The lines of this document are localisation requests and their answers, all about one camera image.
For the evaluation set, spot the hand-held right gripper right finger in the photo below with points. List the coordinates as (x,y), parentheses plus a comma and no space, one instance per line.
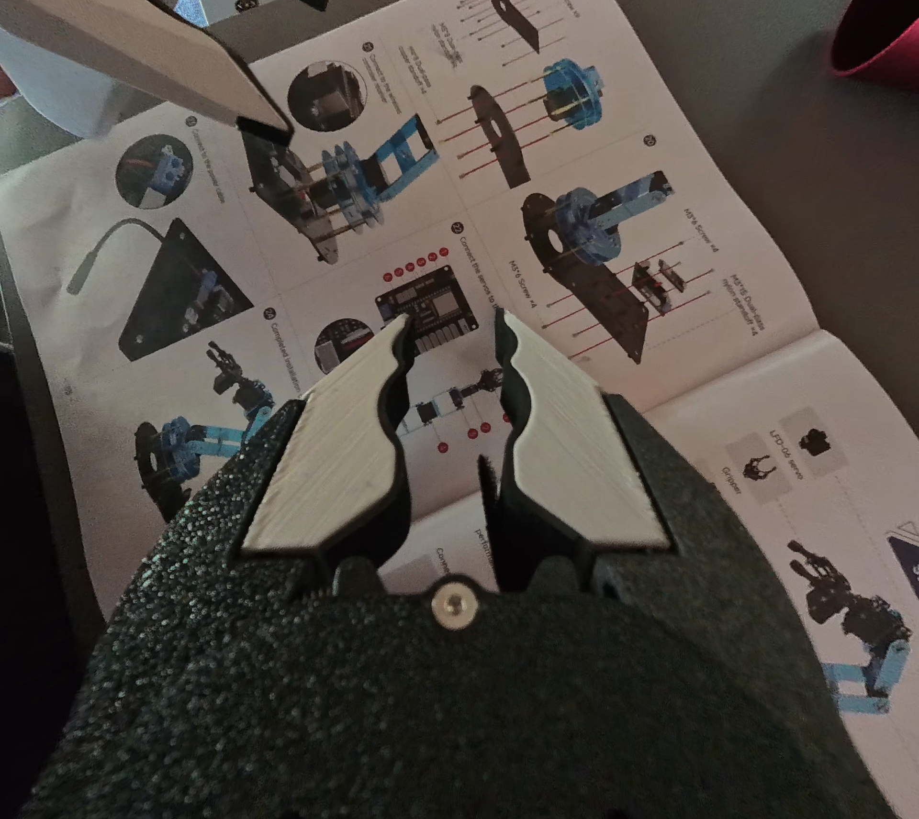
(589,467)

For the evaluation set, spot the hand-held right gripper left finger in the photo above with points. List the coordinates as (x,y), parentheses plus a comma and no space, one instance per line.
(330,460)

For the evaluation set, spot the printed instruction manual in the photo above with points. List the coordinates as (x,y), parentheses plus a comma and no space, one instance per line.
(610,137)

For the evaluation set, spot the grey desk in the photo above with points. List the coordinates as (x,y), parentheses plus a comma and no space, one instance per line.
(754,116)

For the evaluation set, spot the person's black clothing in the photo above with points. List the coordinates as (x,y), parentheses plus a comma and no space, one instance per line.
(11,618)

